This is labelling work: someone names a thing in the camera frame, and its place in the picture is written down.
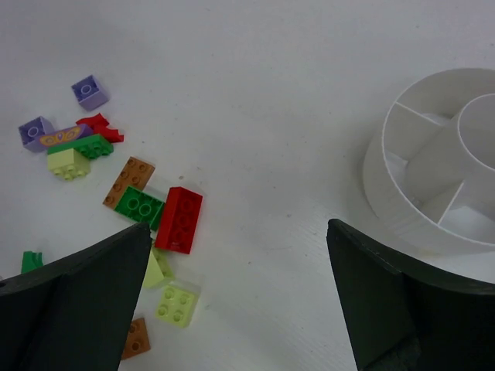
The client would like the pale yellow-green lego brick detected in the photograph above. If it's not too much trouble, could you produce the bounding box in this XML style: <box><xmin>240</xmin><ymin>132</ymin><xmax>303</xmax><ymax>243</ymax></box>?
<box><xmin>47</xmin><ymin>148</ymin><xmax>90</xmax><ymax>181</ymax></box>

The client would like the red long lego brick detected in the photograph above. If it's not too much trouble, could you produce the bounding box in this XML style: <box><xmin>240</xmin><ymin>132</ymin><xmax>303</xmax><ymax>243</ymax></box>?
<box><xmin>155</xmin><ymin>186</ymin><xmax>203</xmax><ymax>254</ymax></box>

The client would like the small green lego piece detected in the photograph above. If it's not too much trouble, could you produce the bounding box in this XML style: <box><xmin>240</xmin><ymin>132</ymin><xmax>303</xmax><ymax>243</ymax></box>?
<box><xmin>21</xmin><ymin>251</ymin><xmax>43</xmax><ymax>274</ymax></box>

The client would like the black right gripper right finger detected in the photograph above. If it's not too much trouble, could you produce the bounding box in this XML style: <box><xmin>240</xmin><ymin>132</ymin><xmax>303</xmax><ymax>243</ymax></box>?
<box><xmin>326</xmin><ymin>219</ymin><xmax>494</xmax><ymax>370</ymax></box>

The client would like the orange-brown long lego plate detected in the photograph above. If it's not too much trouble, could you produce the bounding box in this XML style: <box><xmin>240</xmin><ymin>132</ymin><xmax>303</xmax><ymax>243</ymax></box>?
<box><xmin>103</xmin><ymin>156</ymin><xmax>155</xmax><ymax>209</ymax></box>

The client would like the pale green 2x2 lego plate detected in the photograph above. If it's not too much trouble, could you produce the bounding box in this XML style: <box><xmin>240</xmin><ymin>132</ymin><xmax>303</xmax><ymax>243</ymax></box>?
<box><xmin>155</xmin><ymin>284</ymin><xmax>198</xmax><ymax>328</ymax></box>

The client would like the green 2x2 lego brick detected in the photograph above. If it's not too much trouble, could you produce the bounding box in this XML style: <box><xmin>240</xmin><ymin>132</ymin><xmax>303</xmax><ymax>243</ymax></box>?
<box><xmin>114</xmin><ymin>185</ymin><xmax>165</xmax><ymax>231</ymax></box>

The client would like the purple curved decorated lego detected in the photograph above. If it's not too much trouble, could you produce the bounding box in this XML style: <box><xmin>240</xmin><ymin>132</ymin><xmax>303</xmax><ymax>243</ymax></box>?
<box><xmin>38</xmin><ymin>124</ymin><xmax>94</xmax><ymax>149</ymax></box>

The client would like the red curved lego piece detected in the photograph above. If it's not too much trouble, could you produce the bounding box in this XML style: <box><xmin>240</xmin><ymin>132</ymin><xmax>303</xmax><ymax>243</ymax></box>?
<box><xmin>93</xmin><ymin>125</ymin><xmax>125</xmax><ymax>143</ymax></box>
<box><xmin>76</xmin><ymin>113</ymin><xmax>109</xmax><ymax>134</ymax></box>

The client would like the pale green sloped lego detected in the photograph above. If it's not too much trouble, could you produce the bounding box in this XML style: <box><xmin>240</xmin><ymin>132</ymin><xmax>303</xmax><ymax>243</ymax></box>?
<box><xmin>142</xmin><ymin>247</ymin><xmax>175</xmax><ymax>288</ymax></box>

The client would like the white round divided container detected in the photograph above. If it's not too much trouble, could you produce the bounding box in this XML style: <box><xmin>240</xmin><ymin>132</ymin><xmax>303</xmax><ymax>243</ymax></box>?
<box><xmin>363</xmin><ymin>68</ymin><xmax>494</xmax><ymax>254</ymax></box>

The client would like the lilac square lego brick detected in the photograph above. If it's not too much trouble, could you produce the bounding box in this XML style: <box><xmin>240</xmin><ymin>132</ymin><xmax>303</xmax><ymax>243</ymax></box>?
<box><xmin>18</xmin><ymin>116</ymin><xmax>55</xmax><ymax>153</ymax></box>
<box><xmin>71</xmin><ymin>75</ymin><xmax>110</xmax><ymax>111</ymax></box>

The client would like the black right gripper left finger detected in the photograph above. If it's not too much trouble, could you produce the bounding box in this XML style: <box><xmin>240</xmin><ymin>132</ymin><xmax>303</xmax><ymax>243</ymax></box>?
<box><xmin>1</xmin><ymin>223</ymin><xmax>151</xmax><ymax>370</ymax></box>

